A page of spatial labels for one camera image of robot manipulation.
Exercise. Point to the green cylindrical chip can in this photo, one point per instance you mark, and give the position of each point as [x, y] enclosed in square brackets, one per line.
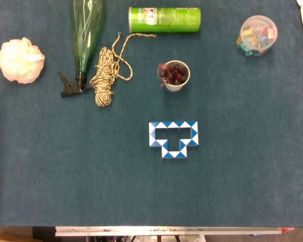
[166, 20]

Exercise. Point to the dark red cherries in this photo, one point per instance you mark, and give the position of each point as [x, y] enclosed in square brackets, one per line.
[173, 73]

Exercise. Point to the clear jar of binder clips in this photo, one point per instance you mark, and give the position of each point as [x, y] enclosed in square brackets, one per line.
[257, 35]

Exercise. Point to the green spray bottle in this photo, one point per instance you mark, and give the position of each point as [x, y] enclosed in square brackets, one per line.
[84, 37]

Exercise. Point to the white paper cup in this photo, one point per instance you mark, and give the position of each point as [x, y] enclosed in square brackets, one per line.
[176, 86]

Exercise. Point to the pink mesh bath sponge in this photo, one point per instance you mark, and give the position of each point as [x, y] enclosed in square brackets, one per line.
[20, 61]

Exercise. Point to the aluminium frame rail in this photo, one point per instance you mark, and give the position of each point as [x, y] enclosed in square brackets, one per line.
[166, 230]

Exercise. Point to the blue felt table mat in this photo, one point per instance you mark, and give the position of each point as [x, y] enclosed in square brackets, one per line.
[65, 164]

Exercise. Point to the blue white snake puzzle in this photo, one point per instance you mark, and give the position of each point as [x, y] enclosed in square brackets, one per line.
[173, 139]

